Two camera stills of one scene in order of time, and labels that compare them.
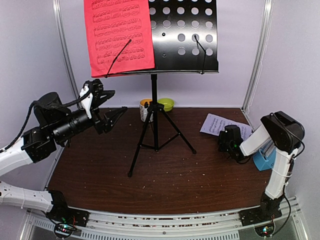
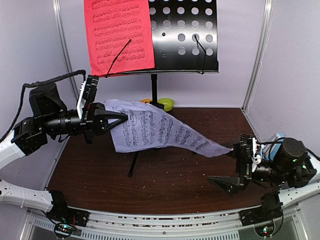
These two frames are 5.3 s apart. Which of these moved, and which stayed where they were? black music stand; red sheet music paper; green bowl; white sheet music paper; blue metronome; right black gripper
Moved: white sheet music paper; right black gripper
Stayed: blue metronome; green bowl; red sheet music paper; black music stand
